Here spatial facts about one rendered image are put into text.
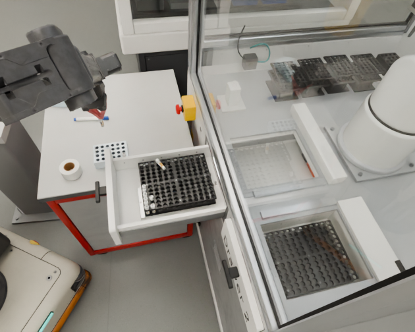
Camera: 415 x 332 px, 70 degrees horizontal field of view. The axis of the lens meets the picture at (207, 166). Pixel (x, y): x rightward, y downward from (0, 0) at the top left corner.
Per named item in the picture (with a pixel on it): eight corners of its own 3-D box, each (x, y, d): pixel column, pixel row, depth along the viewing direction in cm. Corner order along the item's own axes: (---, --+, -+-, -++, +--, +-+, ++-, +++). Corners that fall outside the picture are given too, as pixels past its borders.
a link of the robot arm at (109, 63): (74, 54, 72) (91, 87, 76) (116, 38, 77) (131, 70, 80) (68, 60, 83) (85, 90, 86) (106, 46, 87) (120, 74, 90)
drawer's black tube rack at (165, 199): (146, 220, 92) (143, 211, 87) (139, 173, 102) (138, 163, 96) (215, 207, 96) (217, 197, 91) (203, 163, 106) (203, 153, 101)
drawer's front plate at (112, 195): (116, 246, 89) (109, 232, 80) (110, 166, 104) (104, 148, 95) (122, 244, 89) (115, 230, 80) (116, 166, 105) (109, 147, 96)
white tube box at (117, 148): (96, 168, 110) (93, 163, 107) (95, 151, 115) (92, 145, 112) (130, 163, 113) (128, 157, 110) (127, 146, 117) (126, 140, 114)
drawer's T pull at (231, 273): (228, 289, 76) (229, 288, 75) (221, 261, 80) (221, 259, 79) (242, 286, 77) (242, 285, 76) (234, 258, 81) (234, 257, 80)
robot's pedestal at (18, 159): (12, 224, 174) (-84, 143, 111) (23, 180, 190) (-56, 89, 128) (66, 219, 178) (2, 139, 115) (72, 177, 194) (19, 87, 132)
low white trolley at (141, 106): (92, 263, 165) (36, 199, 102) (89, 171, 198) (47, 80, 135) (194, 242, 175) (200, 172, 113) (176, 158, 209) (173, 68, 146)
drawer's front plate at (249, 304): (248, 335, 78) (257, 331, 69) (221, 232, 94) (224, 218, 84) (255, 333, 78) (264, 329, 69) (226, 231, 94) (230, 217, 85)
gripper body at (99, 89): (105, 87, 94) (99, 68, 88) (105, 110, 89) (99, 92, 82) (84, 88, 93) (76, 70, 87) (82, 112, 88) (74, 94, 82)
